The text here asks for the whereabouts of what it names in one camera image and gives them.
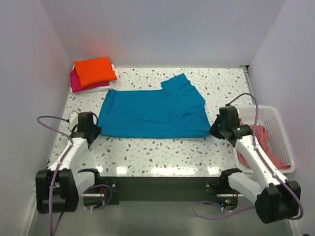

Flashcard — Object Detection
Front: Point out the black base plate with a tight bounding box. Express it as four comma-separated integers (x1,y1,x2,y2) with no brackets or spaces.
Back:
97,177,236,205

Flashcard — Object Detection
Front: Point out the aluminium frame rail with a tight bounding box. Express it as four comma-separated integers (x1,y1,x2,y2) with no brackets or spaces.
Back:
18,185,36,236

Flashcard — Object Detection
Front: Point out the folded orange t-shirt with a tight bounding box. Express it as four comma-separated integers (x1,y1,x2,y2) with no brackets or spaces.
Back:
74,57,117,88

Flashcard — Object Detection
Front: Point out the white plastic basket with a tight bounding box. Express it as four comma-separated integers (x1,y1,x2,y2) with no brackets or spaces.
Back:
233,105,295,176

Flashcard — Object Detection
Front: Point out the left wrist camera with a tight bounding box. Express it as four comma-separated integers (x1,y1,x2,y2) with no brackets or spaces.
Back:
68,111,79,126

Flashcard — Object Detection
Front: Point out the folded magenta t-shirt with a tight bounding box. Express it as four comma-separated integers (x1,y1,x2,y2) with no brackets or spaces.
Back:
70,68,109,92

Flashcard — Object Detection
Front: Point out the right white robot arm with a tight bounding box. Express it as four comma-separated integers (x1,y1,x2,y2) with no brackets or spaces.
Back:
210,104,304,224

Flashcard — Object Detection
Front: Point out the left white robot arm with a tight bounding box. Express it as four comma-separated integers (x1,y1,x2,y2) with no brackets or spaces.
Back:
35,112,102,214

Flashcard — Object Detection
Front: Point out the blue t-shirt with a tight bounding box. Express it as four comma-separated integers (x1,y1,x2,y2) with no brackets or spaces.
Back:
98,74,211,139

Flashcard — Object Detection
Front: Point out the salmon pink t-shirt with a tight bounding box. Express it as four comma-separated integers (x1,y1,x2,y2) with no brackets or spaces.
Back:
237,118,292,170

